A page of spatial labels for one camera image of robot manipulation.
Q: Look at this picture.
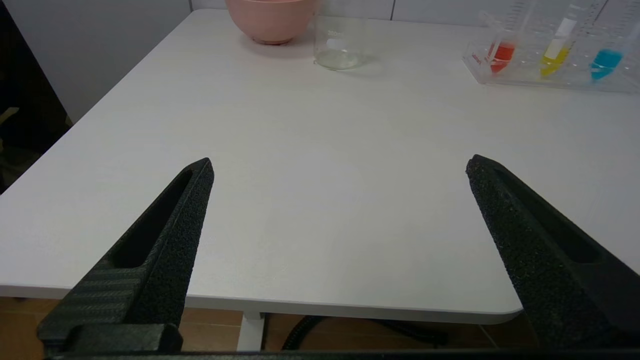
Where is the pink plastic bowl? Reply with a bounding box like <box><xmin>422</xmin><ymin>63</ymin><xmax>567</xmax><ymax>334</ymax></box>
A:
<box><xmin>225</xmin><ymin>0</ymin><xmax>321</xmax><ymax>46</ymax></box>

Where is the clear plastic test tube rack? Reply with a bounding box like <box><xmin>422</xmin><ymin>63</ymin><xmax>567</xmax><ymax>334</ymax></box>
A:
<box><xmin>462</xmin><ymin>0</ymin><xmax>640</xmax><ymax>94</ymax></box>

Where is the test tube with red pigment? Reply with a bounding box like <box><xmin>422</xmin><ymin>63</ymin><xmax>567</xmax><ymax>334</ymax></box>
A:
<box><xmin>481</xmin><ymin>10</ymin><xmax>519</xmax><ymax>75</ymax></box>

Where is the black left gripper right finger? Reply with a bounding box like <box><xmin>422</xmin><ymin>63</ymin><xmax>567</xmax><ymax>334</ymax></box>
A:
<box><xmin>466</xmin><ymin>154</ymin><xmax>640</xmax><ymax>351</ymax></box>

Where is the test tube with blue pigment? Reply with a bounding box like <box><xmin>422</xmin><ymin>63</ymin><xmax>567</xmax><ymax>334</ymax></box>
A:
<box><xmin>590</xmin><ymin>20</ymin><xmax>640</xmax><ymax>81</ymax></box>

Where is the clear glass beaker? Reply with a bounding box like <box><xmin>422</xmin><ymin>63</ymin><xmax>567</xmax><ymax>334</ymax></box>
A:
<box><xmin>313</xmin><ymin>15</ymin><xmax>369</xmax><ymax>71</ymax></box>

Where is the white table leg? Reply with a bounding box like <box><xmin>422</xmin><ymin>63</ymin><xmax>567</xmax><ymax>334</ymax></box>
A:
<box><xmin>236</xmin><ymin>312</ymin><xmax>266</xmax><ymax>352</ymax></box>

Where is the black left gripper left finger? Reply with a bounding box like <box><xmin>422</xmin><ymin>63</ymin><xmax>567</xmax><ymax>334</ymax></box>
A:
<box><xmin>37</xmin><ymin>158</ymin><xmax>215</xmax><ymax>357</ymax></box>

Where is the test tube with yellow pigment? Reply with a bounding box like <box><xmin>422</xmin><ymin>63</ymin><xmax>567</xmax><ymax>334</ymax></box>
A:
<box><xmin>539</xmin><ymin>5</ymin><xmax>584</xmax><ymax>77</ymax></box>

